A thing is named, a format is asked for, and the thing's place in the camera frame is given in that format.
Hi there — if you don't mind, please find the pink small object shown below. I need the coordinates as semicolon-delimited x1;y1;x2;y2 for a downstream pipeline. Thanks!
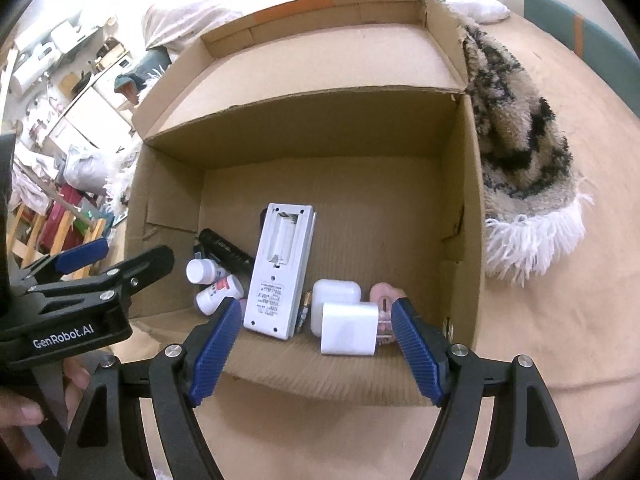
369;283;406;346

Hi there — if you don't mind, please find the teal cushion orange stripe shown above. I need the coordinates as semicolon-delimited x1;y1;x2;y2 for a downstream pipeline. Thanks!
524;0;640;116

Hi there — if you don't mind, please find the white power adapter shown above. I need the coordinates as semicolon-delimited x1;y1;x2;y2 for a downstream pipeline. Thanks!
320;302;378;356

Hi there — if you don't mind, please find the leopard pattern shaggy blanket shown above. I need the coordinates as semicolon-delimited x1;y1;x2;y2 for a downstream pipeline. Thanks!
422;0;592;285

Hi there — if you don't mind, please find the black UV flashlight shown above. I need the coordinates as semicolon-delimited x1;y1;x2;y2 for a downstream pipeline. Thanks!
198;229;255;275

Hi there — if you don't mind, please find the wooden chair frame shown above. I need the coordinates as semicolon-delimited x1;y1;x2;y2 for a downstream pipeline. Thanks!
6;202;106;268

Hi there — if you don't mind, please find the small white pill bottle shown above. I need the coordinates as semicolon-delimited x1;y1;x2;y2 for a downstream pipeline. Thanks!
186;259;229;285

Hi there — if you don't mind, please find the AA battery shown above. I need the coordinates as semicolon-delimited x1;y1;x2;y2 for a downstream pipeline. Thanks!
295;290;312;334

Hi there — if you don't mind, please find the white remote control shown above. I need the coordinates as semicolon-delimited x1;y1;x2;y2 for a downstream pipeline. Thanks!
244;203;316;340

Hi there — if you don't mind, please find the white earbuds case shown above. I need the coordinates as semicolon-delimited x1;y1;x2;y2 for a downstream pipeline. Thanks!
309;277;362;338

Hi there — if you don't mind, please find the white cabinet with clutter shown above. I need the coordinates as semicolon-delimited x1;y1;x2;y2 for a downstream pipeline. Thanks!
3;13;142;153

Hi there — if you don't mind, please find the white bottle red label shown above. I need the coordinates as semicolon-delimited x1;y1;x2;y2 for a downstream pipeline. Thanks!
195;274;244;316

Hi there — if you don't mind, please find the person's hand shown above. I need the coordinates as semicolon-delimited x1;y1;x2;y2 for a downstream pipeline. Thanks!
1;358;91;470

